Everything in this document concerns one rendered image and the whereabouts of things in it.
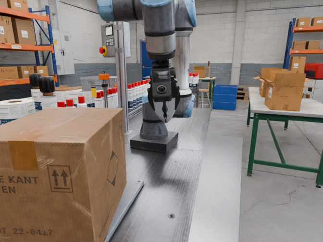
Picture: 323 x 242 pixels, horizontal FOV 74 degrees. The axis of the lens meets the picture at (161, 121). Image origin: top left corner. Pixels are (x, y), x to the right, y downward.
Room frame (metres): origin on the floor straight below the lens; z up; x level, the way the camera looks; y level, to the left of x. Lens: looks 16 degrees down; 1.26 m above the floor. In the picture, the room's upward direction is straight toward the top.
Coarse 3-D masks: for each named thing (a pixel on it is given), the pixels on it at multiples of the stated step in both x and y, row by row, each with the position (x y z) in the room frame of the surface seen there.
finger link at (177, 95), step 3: (177, 87) 0.59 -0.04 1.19; (177, 90) 0.58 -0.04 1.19; (174, 93) 0.58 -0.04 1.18; (177, 93) 0.58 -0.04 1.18; (174, 96) 0.59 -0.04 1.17; (177, 96) 0.59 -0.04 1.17; (177, 99) 0.59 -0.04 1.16; (177, 102) 0.59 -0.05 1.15; (177, 105) 0.59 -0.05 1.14; (174, 108) 0.60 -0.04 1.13
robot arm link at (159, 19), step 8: (144, 0) 0.51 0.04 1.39; (152, 0) 0.51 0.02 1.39; (160, 0) 0.50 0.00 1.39; (168, 0) 0.51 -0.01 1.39; (144, 8) 0.52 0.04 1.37; (152, 8) 0.51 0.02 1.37; (160, 8) 0.51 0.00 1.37; (168, 8) 0.52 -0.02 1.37; (144, 16) 0.53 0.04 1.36; (152, 16) 0.52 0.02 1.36; (160, 16) 0.51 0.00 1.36; (168, 16) 0.52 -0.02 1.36; (144, 24) 0.54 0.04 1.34; (152, 24) 0.52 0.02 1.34; (160, 24) 0.52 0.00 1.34; (168, 24) 0.52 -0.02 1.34; (152, 32) 0.53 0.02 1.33; (160, 32) 0.52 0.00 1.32; (168, 32) 0.53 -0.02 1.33
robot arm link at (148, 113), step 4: (144, 96) 1.06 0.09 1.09; (144, 100) 1.05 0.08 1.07; (144, 104) 1.05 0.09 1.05; (148, 104) 1.03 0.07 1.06; (164, 104) 1.02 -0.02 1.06; (144, 108) 1.05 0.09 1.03; (148, 108) 1.03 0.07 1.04; (164, 108) 1.02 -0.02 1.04; (144, 112) 1.05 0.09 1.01; (148, 112) 1.03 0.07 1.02; (152, 112) 1.03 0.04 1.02; (164, 112) 1.02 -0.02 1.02; (144, 116) 1.05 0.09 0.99; (148, 116) 1.03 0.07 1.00; (152, 116) 1.03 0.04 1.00; (156, 116) 1.03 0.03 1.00; (152, 120) 1.03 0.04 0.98
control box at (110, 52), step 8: (104, 24) 1.34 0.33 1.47; (112, 24) 1.27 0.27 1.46; (128, 24) 1.32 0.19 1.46; (104, 32) 1.35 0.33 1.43; (128, 32) 1.32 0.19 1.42; (104, 40) 1.35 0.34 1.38; (128, 40) 1.32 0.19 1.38; (104, 48) 1.36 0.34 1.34; (112, 48) 1.28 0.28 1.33; (128, 48) 1.31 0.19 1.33; (104, 56) 1.37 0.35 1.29; (112, 56) 1.30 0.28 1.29; (128, 56) 1.31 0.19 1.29
